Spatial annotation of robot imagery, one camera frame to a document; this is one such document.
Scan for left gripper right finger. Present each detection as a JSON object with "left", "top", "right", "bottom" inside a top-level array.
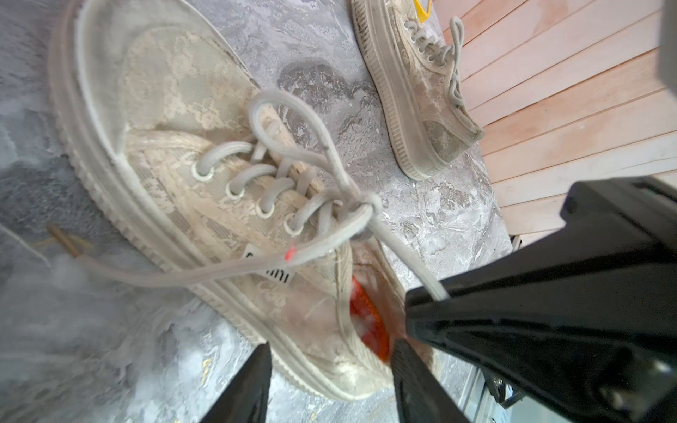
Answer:
[{"left": 391, "top": 339, "right": 469, "bottom": 423}]

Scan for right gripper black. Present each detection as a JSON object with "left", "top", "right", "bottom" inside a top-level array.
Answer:
[{"left": 405, "top": 176, "right": 676, "bottom": 422}]

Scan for yellow alarm clock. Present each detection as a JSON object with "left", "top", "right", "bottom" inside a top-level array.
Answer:
[{"left": 414, "top": 0, "right": 433, "bottom": 24}]

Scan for beige sneaker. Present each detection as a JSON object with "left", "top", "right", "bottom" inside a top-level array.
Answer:
[
  {"left": 351, "top": 0, "right": 484, "bottom": 181},
  {"left": 49, "top": 1, "right": 446, "bottom": 401}
]

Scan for red insole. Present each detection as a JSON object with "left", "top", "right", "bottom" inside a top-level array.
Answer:
[{"left": 349, "top": 271, "right": 391, "bottom": 364}]

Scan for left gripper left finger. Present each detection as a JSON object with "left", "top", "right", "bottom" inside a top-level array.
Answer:
[{"left": 200, "top": 343, "right": 273, "bottom": 423}]

